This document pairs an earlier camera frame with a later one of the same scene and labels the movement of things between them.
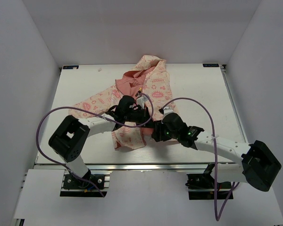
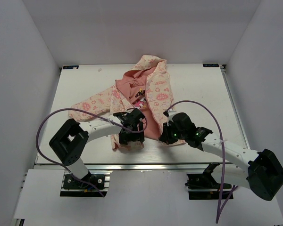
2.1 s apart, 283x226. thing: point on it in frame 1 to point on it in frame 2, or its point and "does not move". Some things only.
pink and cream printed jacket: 148,84 does not move
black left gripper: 145,115 to 123,138
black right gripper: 158,129 to 165,136
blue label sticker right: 211,65 does not move
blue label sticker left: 70,67 does not move
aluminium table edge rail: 143,167 does not move
